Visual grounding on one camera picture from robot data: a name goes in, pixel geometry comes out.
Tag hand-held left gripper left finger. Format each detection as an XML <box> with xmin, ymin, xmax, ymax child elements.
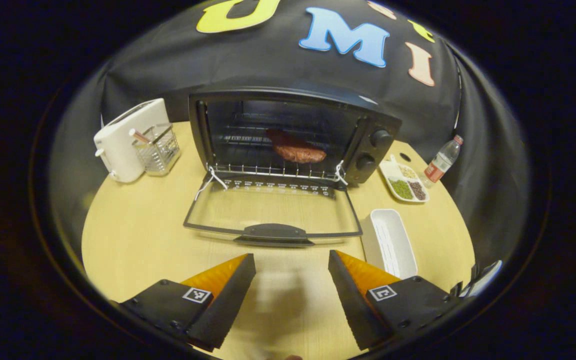
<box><xmin>118</xmin><ymin>252</ymin><xmax>257</xmax><ymax>352</ymax></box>

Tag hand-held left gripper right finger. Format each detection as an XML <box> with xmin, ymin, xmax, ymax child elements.
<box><xmin>328</xmin><ymin>249</ymin><xmax>461</xmax><ymax>351</ymax></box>

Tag black electric oven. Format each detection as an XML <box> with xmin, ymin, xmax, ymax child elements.
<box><xmin>183</xmin><ymin>87</ymin><xmax>403</xmax><ymax>247</ymax></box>

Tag red meat steak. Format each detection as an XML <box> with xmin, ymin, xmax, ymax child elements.
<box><xmin>266</xmin><ymin>128</ymin><xmax>328</xmax><ymax>164</ymax></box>

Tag white ribbed food tray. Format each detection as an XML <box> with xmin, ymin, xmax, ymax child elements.
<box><xmin>360</xmin><ymin>208</ymin><xmax>419</xmax><ymax>281</ymax></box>

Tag metal oven rack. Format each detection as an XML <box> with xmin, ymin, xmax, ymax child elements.
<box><xmin>208</xmin><ymin>125</ymin><xmax>349</xmax><ymax>181</ymax></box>

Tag large black oven knob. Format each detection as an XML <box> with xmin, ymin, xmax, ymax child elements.
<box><xmin>370</xmin><ymin>129</ymin><xmax>394</xmax><ymax>149</ymax></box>

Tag green mung beans heap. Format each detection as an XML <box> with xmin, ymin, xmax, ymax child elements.
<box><xmin>390</xmin><ymin>179</ymin><xmax>414</xmax><ymax>200</ymax></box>

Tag clear plastic water bottle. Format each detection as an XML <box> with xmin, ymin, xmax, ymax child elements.
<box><xmin>423</xmin><ymin>134</ymin><xmax>465</xmax><ymax>188</ymax></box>

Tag white divided plate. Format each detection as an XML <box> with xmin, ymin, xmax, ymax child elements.
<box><xmin>378</xmin><ymin>155</ymin><xmax>431</xmax><ymax>204</ymax></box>

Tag white toaster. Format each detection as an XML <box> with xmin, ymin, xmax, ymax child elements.
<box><xmin>93</xmin><ymin>98</ymin><xmax>170</xmax><ymax>184</ymax></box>

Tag black backdrop cloth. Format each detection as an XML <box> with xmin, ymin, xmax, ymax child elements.
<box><xmin>50</xmin><ymin>0</ymin><xmax>531</xmax><ymax>271</ymax></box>

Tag white string loop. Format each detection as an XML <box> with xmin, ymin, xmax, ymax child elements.
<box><xmin>334</xmin><ymin>160</ymin><xmax>350</xmax><ymax>187</ymax></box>
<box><xmin>194</xmin><ymin>167</ymin><xmax>229</xmax><ymax>202</ymax></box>

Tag clear wire basket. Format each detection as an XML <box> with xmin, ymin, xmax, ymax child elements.
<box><xmin>133</xmin><ymin>123</ymin><xmax>182</xmax><ymax>177</ymax></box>

